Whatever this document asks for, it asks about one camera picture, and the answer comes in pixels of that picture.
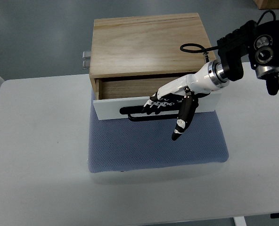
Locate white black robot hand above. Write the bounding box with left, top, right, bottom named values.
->
left=143, top=60, right=230, bottom=141

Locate white top drawer black handle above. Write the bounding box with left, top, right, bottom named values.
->
left=93, top=76, right=222, bottom=122

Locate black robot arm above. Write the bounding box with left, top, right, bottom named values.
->
left=180, top=10, right=279, bottom=96

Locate wooden drawer cabinet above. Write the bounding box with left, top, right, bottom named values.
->
left=90, top=13, right=211, bottom=100

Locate blue-grey textured mat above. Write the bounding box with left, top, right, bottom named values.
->
left=87, top=92, right=230, bottom=174

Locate grey metal clamp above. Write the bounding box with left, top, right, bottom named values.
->
left=82, top=50, right=91, bottom=69

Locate brown cardboard box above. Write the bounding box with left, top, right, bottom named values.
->
left=254, top=0, right=279, bottom=9

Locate white table leg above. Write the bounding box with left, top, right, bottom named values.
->
left=233, top=216, right=247, bottom=226

